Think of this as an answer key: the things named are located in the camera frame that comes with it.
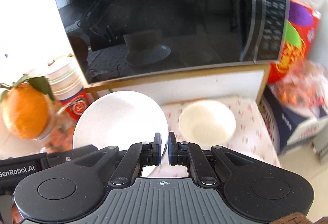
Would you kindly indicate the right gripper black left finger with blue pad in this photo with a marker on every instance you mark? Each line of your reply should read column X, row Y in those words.
column 130, row 164

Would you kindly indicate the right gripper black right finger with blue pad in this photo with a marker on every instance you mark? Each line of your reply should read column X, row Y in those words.
column 191, row 156

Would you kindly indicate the cream bowl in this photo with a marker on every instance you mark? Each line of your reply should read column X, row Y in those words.
column 207, row 123

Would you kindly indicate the small white bowl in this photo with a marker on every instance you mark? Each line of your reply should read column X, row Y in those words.
column 121, row 119

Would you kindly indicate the white plate swirl pattern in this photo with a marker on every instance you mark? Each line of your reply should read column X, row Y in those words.
column 159, row 163

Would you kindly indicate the glass jar with kumquats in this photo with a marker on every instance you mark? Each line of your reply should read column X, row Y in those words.
column 58, row 134

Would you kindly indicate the large orange on jar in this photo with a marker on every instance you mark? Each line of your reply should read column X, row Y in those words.
column 25, row 110

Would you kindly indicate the cherry print tablecloth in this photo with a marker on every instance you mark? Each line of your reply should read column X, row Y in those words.
column 251, row 136

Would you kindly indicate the white cabinet gold trim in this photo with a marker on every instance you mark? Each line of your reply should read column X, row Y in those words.
column 178, row 86

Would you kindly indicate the dark blue Ganten box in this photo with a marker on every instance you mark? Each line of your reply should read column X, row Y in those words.
column 290, row 126

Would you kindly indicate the stack of paper cups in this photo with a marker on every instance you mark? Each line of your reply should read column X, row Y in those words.
column 67, row 86

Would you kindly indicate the plastic bag of kumquats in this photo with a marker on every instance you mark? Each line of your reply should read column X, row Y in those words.
column 305, row 85

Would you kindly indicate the black Midea microwave oven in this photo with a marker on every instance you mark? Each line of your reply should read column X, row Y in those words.
column 123, row 38

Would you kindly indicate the red gift box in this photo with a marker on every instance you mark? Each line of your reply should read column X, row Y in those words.
column 301, row 27

